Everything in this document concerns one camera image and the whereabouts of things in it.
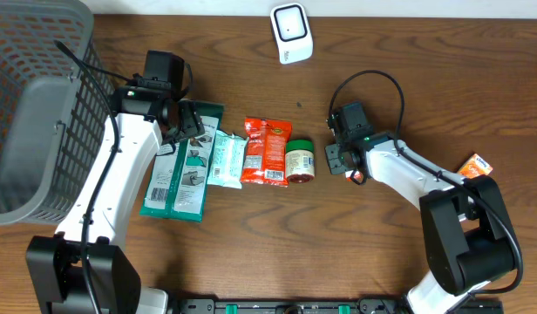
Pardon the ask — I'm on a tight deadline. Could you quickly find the red stick packet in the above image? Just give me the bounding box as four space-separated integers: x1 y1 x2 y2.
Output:
344 170 364 182

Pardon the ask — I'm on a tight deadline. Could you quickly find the small orange packet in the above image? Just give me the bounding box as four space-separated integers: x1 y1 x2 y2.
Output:
457 154 493 179

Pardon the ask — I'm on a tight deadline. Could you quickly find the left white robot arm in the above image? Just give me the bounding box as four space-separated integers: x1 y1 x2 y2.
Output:
26 86 204 313

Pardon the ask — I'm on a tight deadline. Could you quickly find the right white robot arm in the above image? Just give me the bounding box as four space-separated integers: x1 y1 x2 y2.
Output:
325 133 523 313

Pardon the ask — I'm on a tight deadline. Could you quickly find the red snack bag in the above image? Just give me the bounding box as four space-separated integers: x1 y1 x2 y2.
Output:
241 118 292 187

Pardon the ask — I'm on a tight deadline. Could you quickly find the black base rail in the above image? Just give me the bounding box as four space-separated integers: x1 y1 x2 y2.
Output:
167 298 411 314

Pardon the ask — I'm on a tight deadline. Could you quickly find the white barcode scanner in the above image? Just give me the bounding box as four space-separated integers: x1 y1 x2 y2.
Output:
269 3 314 65

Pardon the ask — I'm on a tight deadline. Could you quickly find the pale green wipes pack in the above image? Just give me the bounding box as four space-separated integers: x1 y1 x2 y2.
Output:
207 130 248 189

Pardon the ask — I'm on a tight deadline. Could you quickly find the grey plastic mesh basket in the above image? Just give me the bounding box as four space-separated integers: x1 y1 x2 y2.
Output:
0 1 113 225

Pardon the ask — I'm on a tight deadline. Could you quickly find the green 3M gloves package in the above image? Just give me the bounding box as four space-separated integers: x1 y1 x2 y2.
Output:
139 101 224 222

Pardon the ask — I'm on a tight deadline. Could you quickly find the green lid jar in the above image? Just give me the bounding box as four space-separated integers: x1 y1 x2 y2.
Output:
285 140 316 183

